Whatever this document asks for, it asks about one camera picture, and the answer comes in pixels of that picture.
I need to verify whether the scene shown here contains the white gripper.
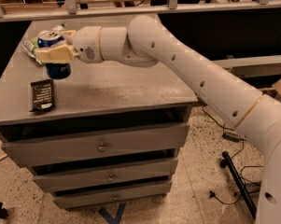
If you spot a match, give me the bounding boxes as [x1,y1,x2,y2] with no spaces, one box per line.
[35,26,103,63]

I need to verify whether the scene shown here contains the blue pepsi can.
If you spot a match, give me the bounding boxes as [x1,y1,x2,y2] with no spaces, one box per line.
[35,30,71,79]

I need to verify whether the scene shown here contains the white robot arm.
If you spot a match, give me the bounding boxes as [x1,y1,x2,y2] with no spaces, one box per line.
[35,15,281,224]

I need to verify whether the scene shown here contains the black rxbar chocolate wrapper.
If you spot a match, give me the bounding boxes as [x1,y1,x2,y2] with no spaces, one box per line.
[31,79,55,112]

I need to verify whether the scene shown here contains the green chip bag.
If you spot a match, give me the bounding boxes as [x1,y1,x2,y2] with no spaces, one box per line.
[21,23,66,66]

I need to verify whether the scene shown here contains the grey drawer cabinet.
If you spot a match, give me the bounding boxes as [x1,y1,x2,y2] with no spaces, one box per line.
[0,47,196,198]

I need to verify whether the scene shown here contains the top grey drawer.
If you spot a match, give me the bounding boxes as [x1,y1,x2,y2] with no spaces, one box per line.
[2,123,190,167]

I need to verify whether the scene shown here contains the grey drawer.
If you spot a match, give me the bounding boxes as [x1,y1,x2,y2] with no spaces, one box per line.
[33,157,177,193]
[2,123,190,167]
[53,180,172,209]

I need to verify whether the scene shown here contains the middle grey drawer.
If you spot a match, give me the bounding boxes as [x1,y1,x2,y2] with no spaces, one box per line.
[33,157,177,193]

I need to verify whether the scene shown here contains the bottom grey drawer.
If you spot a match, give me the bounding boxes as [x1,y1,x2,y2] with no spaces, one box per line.
[53,180,172,209]

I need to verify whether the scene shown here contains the black power adapter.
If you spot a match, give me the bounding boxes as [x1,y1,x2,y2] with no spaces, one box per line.
[222,132,241,142]

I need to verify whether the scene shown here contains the metal shelf rail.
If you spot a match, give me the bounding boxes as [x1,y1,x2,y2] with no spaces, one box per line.
[0,0,281,22]

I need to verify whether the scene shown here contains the black power cable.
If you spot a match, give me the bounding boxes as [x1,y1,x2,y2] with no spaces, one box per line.
[201,105,265,205]

